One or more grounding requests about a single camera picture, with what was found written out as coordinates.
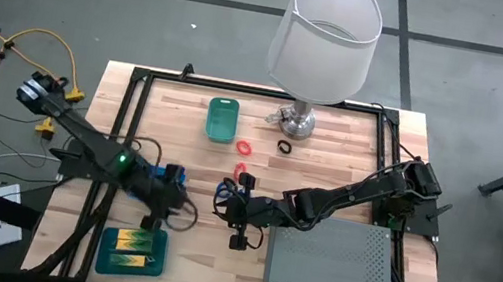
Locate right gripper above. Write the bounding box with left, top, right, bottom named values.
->
left=211, top=169, right=288, bottom=258

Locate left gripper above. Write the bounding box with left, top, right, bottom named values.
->
left=122, top=157, right=194, bottom=237

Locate blue perforated plastic basket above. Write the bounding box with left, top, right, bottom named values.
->
left=125, top=160, right=190, bottom=211

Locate blue coil wristband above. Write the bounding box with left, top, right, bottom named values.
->
left=214, top=180, right=236, bottom=200

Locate black coil wristband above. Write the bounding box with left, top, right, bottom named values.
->
left=275, top=138, right=294, bottom=156
left=221, top=175, right=241, bottom=193

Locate orange coil wristband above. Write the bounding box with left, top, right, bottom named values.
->
left=234, top=139, right=254, bottom=158
left=232, top=161, right=249, bottom=184

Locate large blue-green plastic bin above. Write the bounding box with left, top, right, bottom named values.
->
left=92, top=220, right=171, bottom=282

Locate small turquoise plastic bin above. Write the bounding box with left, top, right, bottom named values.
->
left=202, top=95, right=243, bottom=146

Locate grey perforated metal stand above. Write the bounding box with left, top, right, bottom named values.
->
left=261, top=208, right=405, bottom=282

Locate silver table lamp white shade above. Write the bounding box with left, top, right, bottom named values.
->
left=255, top=0, right=387, bottom=152

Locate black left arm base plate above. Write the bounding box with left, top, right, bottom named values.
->
left=45, top=134, right=136, bottom=188

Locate black aluminium table frame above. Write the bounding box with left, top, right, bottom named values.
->
left=20, top=52, right=478, bottom=282

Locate black frame knob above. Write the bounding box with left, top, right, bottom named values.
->
left=178, top=61, right=197, bottom=83

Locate yellow extension cord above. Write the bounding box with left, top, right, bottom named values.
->
left=0, top=3, right=76, bottom=141
left=0, top=22, right=96, bottom=105

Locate white floor cable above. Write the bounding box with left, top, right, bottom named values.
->
left=0, top=147, right=63, bottom=187

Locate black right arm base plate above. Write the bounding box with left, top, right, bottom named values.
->
left=367, top=188, right=456, bottom=240

